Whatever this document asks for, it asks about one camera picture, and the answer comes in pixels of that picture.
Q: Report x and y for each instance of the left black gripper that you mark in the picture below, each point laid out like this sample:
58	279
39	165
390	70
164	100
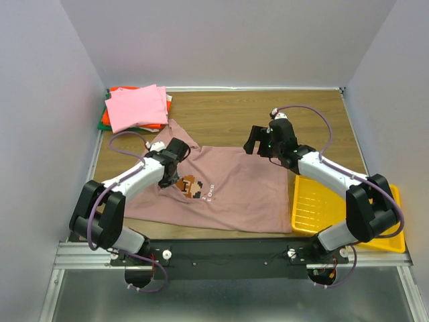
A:
169	177

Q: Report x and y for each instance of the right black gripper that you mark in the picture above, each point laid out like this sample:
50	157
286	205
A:
263	141

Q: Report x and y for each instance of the dusty pink graphic t-shirt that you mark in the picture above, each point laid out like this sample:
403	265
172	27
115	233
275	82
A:
219	188

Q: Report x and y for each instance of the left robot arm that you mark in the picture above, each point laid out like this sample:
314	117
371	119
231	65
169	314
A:
100	210

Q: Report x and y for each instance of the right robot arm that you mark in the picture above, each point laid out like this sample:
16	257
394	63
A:
371	212

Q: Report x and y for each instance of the folded pink t-shirt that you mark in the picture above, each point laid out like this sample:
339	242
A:
137	107

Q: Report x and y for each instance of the folded orange t-shirt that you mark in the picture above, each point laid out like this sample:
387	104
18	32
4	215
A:
110	119

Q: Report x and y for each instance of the yellow plastic tray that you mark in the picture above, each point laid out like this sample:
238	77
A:
315	208

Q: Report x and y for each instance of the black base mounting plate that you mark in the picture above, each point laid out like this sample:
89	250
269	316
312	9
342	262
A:
228	259

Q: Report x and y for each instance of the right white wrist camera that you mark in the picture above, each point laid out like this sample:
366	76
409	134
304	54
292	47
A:
277	114

